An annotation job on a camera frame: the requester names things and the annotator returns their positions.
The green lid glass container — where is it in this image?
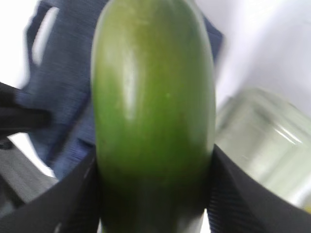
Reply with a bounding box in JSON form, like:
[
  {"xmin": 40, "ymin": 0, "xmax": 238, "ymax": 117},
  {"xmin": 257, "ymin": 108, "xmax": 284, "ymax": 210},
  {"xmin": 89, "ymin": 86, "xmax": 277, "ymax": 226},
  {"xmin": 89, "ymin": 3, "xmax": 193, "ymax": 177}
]
[{"xmin": 216, "ymin": 89, "xmax": 311, "ymax": 211}]

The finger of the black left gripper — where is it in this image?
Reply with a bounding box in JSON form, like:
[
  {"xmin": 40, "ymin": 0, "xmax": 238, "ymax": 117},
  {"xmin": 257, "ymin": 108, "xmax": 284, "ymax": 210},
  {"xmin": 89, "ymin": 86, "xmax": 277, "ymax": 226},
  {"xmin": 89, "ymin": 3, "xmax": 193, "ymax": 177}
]
[{"xmin": 0, "ymin": 83, "xmax": 52, "ymax": 139}]

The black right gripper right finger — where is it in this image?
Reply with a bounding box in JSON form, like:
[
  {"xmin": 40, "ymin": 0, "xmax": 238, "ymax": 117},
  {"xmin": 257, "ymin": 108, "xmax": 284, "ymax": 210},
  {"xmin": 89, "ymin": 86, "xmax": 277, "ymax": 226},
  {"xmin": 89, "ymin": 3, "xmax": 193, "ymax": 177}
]
[{"xmin": 206, "ymin": 146, "xmax": 311, "ymax": 233}]

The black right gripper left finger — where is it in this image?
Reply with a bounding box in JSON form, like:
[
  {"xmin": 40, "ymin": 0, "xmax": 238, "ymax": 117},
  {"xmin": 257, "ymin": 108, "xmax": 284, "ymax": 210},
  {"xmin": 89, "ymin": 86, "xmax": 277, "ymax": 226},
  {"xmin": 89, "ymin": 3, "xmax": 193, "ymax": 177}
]
[{"xmin": 0, "ymin": 151, "xmax": 101, "ymax": 233}]

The green cucumber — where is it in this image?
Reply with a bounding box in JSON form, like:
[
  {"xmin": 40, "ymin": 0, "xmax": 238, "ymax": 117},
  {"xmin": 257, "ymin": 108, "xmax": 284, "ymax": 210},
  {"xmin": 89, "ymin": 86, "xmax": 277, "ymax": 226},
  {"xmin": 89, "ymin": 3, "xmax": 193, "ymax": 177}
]
[{"xmin": 91, "ymin": 0, "xmax": 215, "ymax": 233}]

